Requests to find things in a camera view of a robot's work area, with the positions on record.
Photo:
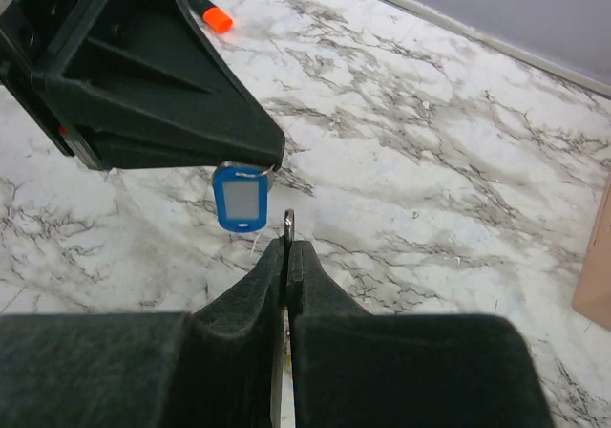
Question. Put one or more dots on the blue tag key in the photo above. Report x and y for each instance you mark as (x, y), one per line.
(241, 196)

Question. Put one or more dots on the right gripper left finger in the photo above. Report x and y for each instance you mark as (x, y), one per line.
(220, 366)

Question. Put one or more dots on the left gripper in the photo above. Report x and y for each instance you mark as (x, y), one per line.
(131, 84)

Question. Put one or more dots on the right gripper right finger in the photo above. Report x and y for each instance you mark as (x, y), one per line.
(352, 368)

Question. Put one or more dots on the orange black highlighter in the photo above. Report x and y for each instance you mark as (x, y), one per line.
(213, 16)

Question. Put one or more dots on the keyring with key bunch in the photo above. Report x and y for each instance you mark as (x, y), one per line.
(289, 228)

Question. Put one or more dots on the peach desk file organizer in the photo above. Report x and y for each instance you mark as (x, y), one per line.
(592, 295)

